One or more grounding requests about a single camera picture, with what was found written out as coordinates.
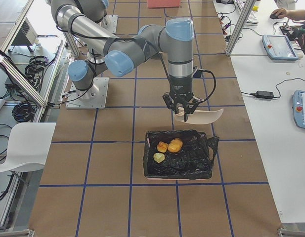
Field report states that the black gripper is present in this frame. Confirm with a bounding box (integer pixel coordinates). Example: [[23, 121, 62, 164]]
[[162, 81, 201, 121]]

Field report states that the cream plastic dustpan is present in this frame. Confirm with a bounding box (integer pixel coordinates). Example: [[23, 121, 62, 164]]
[[174, 107, 224, 125]]

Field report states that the brown toy potato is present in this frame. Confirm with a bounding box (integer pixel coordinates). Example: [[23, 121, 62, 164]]
[[168, 138, 183, 153]]

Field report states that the small bread chunk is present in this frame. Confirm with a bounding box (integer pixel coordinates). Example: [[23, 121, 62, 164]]
[[157, 141, 168, 153]]

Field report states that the large bread chunk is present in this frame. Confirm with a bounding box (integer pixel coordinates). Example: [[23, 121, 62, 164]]
[[153, 153, 165, 163]]

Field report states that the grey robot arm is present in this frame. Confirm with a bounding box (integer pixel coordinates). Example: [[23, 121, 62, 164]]
[[50, 0, 203, 120]]

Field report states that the pink bin with black bag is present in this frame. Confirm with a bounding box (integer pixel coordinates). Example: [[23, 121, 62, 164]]
[[143, 130, 219, 180]]

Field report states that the pink plastic bin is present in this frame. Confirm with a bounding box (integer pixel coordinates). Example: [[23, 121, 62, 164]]
[[147, 0, 181, 8]]

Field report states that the person's hand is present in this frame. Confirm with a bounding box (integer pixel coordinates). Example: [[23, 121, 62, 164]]
[[271, 8, 289, 19]]

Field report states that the black power adapter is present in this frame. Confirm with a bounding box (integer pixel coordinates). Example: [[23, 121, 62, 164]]
[[255, 90, 274, 99]]

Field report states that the white keyboard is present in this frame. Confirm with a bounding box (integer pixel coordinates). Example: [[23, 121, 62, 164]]
[[234, 0, 259, 26]]

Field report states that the teach pendant far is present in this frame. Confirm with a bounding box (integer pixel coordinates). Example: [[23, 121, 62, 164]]
[[262, 35, 299, 61]]

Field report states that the teach pendant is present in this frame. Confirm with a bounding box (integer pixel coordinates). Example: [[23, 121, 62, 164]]
[[262, 35, 299, 61], [292, 90, 305, 129]]

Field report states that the teach pendant near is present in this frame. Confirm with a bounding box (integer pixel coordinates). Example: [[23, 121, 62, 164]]
[[292, 90, 305, 129]]

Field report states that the black computer mouse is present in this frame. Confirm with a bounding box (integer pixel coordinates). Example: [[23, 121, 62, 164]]
[[270, 14, 279, 19]]

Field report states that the white plastic chair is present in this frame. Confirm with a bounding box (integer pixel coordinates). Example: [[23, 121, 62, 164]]
[[0, 122, 56, 185]]

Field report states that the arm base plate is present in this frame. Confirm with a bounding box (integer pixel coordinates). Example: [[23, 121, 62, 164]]
[[65, 77, 109, 109], [100, 15, 118, 34]]

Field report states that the aluminium frame post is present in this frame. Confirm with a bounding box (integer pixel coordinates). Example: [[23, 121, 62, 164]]
[[226, 8, 246, 56]]

